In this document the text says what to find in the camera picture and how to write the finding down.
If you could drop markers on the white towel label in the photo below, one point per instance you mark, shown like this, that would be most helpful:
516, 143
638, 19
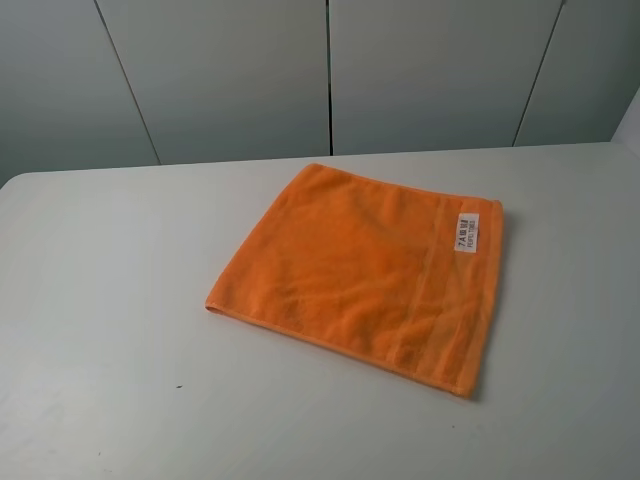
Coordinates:
467, 230

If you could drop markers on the orange terry towel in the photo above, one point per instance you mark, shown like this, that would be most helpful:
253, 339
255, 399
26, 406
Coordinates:
368, 270

